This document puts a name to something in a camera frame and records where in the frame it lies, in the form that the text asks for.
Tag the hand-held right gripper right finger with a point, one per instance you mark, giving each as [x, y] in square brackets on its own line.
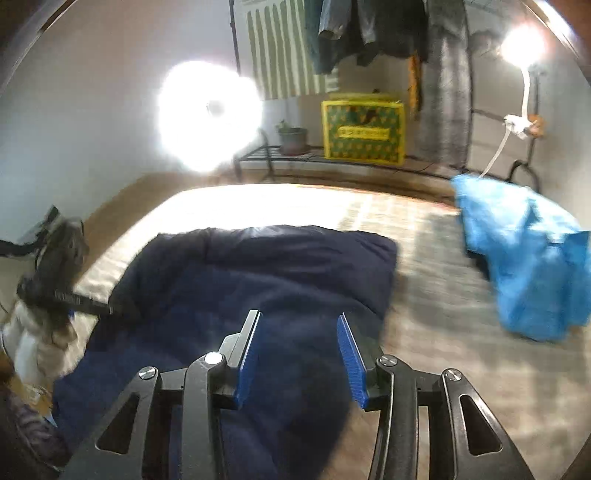
[352, 364]

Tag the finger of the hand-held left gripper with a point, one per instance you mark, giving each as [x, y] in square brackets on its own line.
[92, 305]

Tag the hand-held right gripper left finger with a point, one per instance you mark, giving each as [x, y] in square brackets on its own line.
[248, 364]

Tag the navy puffer jacket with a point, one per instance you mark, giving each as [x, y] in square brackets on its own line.
[277, 277]

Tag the black metal clothes rack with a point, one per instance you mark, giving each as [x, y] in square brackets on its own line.
[268, 151]

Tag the black bar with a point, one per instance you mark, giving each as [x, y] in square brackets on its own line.
[18, 247]

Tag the bed with plaid sheet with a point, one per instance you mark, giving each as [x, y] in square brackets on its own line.
[438, 369]

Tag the dark patterned cloth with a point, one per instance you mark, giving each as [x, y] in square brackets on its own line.
[27, 429]

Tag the light blue garment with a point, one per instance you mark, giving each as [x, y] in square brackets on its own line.
[521, 258]

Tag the potted plant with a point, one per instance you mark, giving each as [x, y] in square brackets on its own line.
[292, 138]

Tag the yellow green patterned box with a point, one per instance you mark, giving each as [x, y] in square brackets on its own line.
[364, 129]

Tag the yellow orange hanging item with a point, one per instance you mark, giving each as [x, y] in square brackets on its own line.
[415, 87]

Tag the grey ribbed hanging garment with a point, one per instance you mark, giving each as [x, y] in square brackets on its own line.
[445, 92]

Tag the green white striped cloth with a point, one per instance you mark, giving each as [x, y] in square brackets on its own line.
[281, 50]

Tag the teal hanging garment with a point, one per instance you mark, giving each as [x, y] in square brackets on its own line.
[328, 37]

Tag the black hanging garment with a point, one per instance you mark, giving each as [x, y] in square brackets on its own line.
[392, 27]

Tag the white clamp lamp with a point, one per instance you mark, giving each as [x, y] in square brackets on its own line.
[524, 46]

